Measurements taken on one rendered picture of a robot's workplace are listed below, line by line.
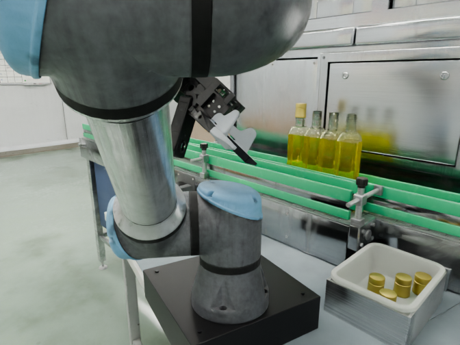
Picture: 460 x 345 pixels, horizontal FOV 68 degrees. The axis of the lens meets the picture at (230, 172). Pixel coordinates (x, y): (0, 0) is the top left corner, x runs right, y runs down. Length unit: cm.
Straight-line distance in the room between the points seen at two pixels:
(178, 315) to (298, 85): 94
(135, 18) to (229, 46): 6
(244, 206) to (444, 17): 76
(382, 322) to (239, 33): 64
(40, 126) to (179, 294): 599
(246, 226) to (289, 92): 85
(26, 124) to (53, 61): 627
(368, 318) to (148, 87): 64
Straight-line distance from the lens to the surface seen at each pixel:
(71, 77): 29
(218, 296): 64
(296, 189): 102
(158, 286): 77
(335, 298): 81
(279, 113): 140
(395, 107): 114
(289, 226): 105
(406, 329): 76
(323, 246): 100
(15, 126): 651
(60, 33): 26
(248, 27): 25
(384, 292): 82
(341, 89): 121
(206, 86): 66
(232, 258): 61
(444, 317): 92
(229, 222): 58
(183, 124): 64
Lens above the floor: 125
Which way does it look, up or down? 16 degrees down
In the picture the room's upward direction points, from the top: straight up
